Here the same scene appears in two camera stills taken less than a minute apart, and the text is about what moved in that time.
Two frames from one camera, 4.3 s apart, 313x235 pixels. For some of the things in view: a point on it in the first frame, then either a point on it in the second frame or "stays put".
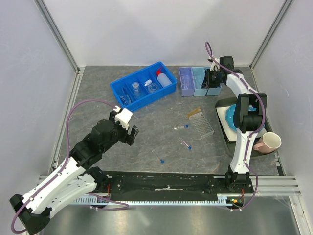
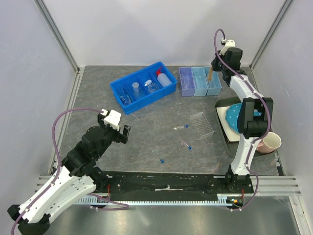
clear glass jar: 136,90 stays put
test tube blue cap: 161,160 stays put
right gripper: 207,82 -> 214,63
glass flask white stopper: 152,87 stays put
